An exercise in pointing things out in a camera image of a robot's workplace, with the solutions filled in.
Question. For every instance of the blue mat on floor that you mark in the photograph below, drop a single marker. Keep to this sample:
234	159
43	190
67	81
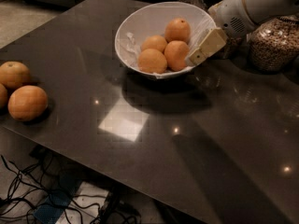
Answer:
58	200

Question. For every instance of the glass jar of grains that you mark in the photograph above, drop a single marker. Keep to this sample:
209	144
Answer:
275	44

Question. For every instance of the glass jar of nuts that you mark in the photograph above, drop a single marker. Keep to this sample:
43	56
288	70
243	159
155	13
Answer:
230	48

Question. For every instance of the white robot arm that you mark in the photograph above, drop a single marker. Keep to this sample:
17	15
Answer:
261	11

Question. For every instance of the large front orange on table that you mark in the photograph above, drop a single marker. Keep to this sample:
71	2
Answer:
27	103

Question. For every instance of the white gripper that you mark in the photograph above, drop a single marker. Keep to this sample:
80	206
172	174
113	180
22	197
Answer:
228	15

